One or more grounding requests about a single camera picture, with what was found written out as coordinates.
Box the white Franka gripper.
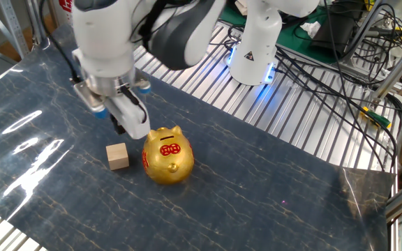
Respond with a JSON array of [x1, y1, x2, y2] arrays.
[[103, 92, 151, 141]]

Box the green yellow screwdriver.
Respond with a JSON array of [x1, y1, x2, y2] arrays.
[[359, 106, 392, 130]]

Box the black camera cable on arm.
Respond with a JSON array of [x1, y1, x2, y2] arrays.
[[39, 0, 223, 125]]

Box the small wooden cube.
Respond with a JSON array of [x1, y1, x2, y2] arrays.
[[105, 142, 131, 172]]

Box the green cutting mat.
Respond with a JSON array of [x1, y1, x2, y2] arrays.
[[220, 0, 373, 66]]

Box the aluminium frame post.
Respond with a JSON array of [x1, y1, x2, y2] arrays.
[[371, 34, 402, 102], [0, 0, 31, 59]]

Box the crumpled white tissue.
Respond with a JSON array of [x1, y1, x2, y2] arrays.
[[299, 20, 322, 39]]

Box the dark blue marble mat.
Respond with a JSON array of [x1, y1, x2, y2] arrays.
[[0, 24, 396, 251]]

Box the golden piggy bank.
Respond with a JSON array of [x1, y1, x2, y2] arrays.
[[141, 125, 195, 185]]

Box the red white sign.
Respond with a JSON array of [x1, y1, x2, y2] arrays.
[[58, 0, 75, 13]]

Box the silver wrist camera blue ends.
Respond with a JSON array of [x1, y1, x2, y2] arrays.
[[71, 78, 152, 120]]

